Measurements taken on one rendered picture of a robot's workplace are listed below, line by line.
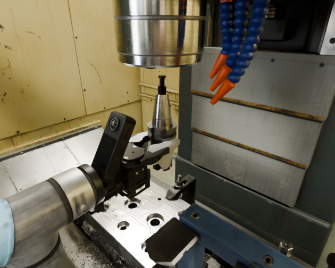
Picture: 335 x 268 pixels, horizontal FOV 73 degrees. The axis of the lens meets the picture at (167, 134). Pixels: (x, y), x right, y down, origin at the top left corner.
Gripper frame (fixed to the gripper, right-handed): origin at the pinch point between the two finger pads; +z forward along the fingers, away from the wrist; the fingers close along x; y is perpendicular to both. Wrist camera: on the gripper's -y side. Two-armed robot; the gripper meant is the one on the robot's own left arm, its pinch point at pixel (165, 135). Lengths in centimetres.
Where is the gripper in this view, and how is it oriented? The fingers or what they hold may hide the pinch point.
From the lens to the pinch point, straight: 50.4
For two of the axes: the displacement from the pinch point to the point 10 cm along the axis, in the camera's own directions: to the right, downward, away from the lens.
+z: 6.6, -3.3, 6.8
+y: 0.0, 9.0, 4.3
